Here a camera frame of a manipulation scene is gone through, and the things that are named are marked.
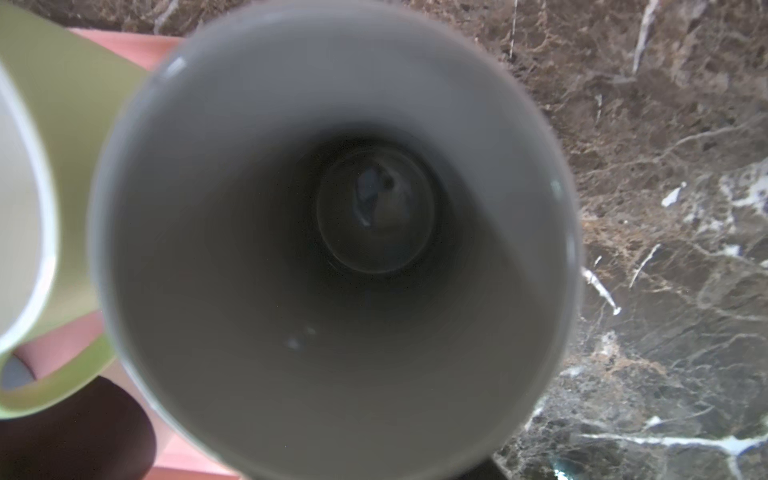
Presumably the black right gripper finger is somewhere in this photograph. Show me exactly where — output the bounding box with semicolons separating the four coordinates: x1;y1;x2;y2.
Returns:
454;458;508;480

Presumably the pink plastic tray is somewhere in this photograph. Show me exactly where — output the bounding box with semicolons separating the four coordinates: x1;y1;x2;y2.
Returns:
11;26;241;480

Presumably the black mug front centre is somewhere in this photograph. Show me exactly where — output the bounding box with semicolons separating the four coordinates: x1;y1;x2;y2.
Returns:
1;377;157;479

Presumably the grey mug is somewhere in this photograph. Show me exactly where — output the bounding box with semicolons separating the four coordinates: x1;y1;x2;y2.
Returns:
88;1;582;479

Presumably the green mug white inside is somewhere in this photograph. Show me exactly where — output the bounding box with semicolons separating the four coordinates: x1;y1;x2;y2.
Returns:
0;2;151;420

